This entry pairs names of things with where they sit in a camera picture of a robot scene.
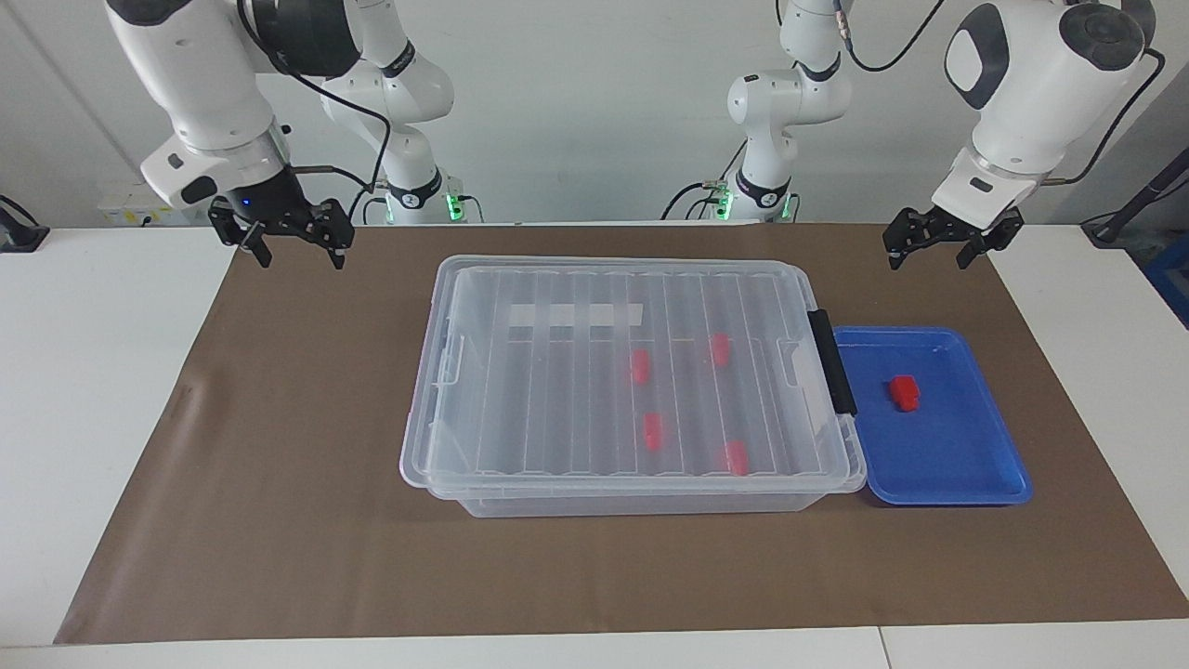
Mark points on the black stand pole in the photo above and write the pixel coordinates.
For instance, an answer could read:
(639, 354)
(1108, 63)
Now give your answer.
(1138, 200)

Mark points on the white tape strip label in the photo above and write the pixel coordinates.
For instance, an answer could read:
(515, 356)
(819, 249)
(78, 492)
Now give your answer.
(557, 316)

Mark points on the blue plastic tray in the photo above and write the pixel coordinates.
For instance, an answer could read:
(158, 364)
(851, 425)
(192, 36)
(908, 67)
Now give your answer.
(947, 455)

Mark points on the clear plastic storage box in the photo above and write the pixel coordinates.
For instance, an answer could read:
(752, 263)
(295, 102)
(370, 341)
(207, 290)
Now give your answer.
(632, 505)

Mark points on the brown table mat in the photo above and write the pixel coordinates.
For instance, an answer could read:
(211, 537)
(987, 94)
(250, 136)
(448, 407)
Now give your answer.
(279, 520)

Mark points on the black clamp mount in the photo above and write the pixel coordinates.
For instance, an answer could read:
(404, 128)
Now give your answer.
(20, 232)

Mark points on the white power strip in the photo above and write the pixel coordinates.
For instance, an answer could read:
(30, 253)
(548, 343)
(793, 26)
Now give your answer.
(125, 212)

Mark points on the blue crate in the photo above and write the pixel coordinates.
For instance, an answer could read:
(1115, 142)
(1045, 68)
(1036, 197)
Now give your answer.
(1172, 279)

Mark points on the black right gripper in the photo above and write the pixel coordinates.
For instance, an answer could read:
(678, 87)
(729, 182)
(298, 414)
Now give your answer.
(279, 209)

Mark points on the red block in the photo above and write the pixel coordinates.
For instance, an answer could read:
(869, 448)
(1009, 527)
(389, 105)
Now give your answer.
(736, 456)
(639, 366)
(719, 348)
(653, 431)
(904, 391)

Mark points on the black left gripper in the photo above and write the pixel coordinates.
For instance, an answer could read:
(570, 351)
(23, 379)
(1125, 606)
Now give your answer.
(966, 229)

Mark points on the clear ribbed plastic lid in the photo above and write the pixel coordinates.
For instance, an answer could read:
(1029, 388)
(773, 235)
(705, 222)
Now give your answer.
(557, 409)

